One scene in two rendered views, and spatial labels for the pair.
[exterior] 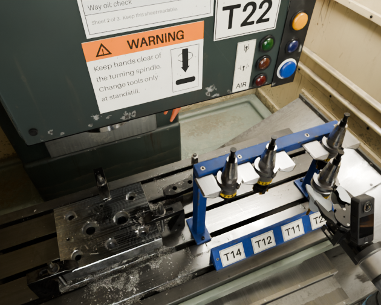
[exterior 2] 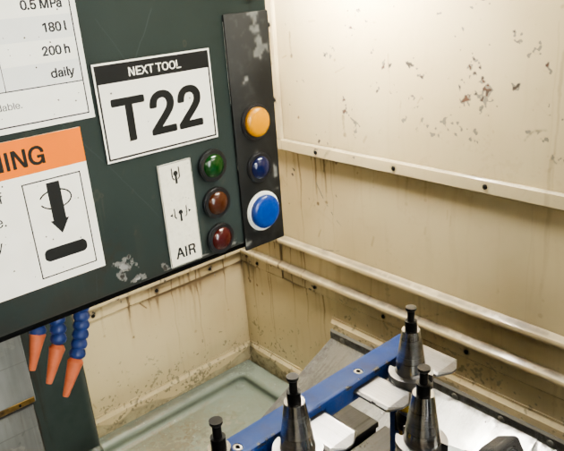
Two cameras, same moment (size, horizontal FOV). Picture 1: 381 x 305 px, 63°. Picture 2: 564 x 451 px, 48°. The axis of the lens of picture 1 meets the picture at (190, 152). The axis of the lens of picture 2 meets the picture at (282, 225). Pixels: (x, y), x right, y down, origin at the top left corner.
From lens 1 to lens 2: 11 cm
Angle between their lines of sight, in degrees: 30
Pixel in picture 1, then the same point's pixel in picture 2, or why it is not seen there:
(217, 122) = (189, 435)
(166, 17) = (2, 123)
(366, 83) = (431, 274)
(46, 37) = not seen: outside the picture
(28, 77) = not seen: outside the picture
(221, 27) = (115, 138)
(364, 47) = (403, 217)
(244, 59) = (178, 196)
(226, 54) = (140, 189)
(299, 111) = (341, 362)
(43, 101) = not seen: outside the picture
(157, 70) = not seen: outside the picture
